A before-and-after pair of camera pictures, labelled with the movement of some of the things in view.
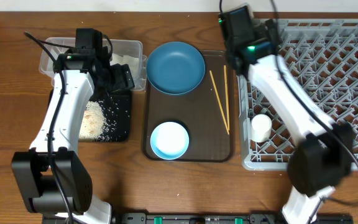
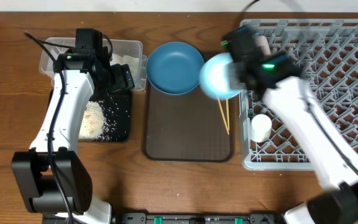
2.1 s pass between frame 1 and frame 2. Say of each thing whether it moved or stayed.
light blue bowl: moved
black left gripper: stayed
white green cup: stayed
